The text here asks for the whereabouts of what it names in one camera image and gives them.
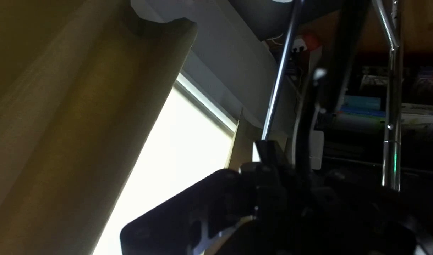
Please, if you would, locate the mustard brown curtain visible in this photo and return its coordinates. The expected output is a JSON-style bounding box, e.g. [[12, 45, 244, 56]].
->
[[0, 0, 197, 255]]

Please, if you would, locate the chrome clothes rack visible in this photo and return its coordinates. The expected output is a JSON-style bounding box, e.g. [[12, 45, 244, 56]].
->
[[259, 0, 404, 192]]

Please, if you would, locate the stack of books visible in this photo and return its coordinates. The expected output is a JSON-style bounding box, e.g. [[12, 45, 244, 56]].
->
[[340, 65, 433, 136]]

